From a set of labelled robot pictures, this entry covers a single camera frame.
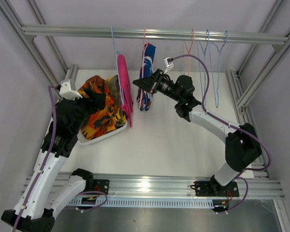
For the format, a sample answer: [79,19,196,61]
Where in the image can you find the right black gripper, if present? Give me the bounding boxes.
[132,69,182,103]

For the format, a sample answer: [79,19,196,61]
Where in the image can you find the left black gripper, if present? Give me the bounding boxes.
[65,87,106,134]

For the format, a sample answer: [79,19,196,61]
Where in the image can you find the blue white patterned trousers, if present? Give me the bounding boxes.
[137,43,156,111]

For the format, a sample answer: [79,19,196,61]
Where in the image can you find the yellow grey camouflage trousers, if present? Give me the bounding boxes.
[106,75,122,108]

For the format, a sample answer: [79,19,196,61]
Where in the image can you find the orange camouflage trousers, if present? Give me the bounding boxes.
[78,75,126,140]

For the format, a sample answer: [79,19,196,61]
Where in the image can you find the pink trousers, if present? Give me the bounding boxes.
[117,54,133,127]

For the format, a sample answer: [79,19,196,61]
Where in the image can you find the pink hanger of orange trousers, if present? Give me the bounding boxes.
[182,29,196,75]

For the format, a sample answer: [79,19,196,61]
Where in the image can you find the light blue wire hanger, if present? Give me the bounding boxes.
[209,30,229,109]

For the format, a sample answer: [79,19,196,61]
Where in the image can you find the blue hanger of camouflage trousers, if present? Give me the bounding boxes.
[197,29,210,97]

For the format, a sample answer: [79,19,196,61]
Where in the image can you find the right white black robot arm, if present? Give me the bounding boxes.
[132,69,262,196]

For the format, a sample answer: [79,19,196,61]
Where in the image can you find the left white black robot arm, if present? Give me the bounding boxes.
[1,89,107,232]

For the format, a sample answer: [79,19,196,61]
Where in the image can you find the white plastic basket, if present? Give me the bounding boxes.
[77,121,128,145]

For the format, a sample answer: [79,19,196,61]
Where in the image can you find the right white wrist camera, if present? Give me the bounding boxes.
[164,57,174,73]

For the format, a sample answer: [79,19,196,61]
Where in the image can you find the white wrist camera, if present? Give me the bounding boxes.
[56,79,82,101]
[164,57,174,73]

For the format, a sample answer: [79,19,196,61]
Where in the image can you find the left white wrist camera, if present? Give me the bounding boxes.
[56,79,82,101]

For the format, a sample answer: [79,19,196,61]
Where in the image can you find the aluminium frame left posts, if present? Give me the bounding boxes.
[0,0,79,85]

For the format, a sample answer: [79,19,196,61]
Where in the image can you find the aluminium frame posts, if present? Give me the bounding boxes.
[0,0,79,85]
[237,0,290,182]

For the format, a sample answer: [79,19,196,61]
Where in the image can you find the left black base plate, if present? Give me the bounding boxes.
[92,179,110,194]

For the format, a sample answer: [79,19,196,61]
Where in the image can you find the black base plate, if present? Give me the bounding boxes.
[190,181,240,197]
[92,179,110,194]

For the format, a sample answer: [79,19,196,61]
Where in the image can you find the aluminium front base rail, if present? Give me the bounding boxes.
[93,174,285,200]

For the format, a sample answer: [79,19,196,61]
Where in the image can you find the aluminium hanging rail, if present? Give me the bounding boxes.
[21,25,288,45]

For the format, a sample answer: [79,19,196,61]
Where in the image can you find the aluminium frame right posts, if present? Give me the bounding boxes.
[237,0,290,182]

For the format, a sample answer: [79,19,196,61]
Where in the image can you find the white slotted cable duct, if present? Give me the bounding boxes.
[62,197,215,209]

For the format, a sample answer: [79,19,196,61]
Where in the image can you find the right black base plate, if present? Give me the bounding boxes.
[190,181,240,197]

